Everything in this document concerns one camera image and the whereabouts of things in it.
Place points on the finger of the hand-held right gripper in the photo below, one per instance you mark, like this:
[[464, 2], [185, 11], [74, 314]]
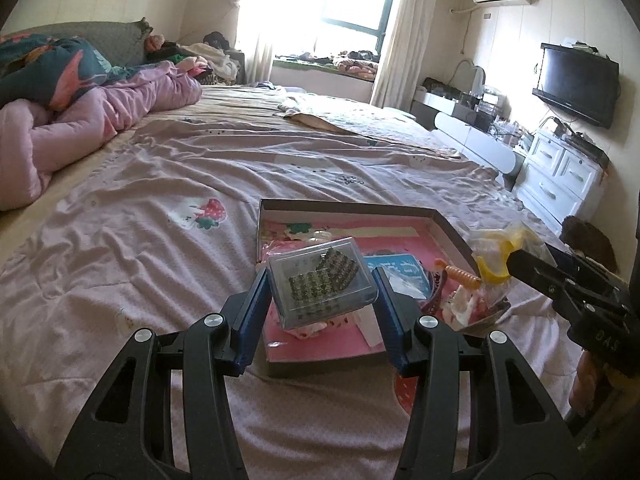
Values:
[[555, 282]]

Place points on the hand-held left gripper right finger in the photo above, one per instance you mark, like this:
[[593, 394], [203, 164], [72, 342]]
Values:
[[390, 320]]

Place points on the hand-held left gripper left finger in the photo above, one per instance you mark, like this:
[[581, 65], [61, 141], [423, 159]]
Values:
[[252, 320]]

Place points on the yellow headband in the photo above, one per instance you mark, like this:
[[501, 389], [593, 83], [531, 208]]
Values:
[[495, 255]]

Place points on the dark cardboard tray pink bottom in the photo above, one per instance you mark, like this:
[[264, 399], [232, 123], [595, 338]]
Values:
[[400, 245]]

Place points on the clear plastic earring box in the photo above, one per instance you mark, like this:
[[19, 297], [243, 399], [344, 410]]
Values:
[[320, 280]]

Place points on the person's right hand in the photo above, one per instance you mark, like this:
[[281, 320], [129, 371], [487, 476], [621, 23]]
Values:
[[585, 385]]

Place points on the dark pink hair claw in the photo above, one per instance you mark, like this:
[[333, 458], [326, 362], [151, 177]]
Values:
[[435, 292]]

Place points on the brown furry chair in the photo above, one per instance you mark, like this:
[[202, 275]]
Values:
[[590, 240]]

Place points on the white drawer dresser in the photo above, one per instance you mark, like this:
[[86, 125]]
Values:
[[560, 170]]

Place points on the white desk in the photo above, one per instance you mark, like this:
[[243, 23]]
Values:
[[465, 132]]

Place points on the pink quilt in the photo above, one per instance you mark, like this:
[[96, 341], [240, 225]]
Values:
[[100, 115]]

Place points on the pile of clothes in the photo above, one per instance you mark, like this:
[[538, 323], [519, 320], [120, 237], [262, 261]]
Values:
[[200, 57]]

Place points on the cream curtain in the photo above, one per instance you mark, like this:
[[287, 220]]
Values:
[[400, 35]]

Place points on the grey pillow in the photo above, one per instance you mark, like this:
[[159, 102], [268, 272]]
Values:
[[100, 40]]

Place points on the teal patterned quilt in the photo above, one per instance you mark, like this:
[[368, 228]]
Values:
[[50, 67]]

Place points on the window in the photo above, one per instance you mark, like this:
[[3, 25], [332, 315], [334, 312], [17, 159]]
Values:
[[325, 0]]

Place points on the black wall television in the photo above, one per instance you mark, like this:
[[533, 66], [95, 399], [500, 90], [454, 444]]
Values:
[[575, 82]]

